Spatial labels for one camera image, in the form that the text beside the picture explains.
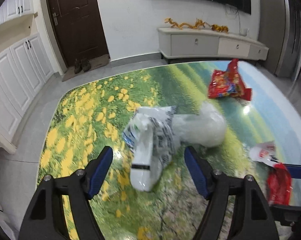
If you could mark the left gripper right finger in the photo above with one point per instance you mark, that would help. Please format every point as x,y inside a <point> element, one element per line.
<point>251,219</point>

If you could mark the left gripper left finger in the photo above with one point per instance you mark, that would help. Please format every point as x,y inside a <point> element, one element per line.
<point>45,219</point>

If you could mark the red long wrapper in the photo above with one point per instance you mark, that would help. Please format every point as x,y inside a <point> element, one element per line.
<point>279,185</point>

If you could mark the white red small wrapper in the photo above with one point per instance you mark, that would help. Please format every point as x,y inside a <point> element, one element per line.
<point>264,153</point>

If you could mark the clear plastic bag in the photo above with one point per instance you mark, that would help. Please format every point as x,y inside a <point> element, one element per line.
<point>207,128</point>

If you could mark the red snack bag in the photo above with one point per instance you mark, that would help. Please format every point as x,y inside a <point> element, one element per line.
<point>228,83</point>

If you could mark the white printed plastic bag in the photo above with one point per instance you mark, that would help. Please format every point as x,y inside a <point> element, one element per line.
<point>149,135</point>

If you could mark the grey refrigerator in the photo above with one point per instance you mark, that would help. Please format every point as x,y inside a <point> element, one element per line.
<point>280,31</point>

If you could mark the white built-in cabinet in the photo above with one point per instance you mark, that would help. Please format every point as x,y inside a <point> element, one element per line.
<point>24,68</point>

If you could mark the white grey TV console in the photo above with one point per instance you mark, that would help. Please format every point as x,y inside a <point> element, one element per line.
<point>189,43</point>

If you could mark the brown door mat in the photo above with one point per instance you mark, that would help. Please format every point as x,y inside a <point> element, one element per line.
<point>95,63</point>

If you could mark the pair of dark shoes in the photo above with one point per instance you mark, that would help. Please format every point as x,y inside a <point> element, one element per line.
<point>82,65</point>

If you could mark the small golden dragon figurine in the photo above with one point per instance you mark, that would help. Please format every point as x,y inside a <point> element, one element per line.
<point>219,28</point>

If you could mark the long golden dragon figurine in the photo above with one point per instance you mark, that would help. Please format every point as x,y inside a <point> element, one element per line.
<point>198,24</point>

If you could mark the dark brown entrance door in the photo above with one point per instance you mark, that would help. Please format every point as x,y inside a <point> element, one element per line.
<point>78,29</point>

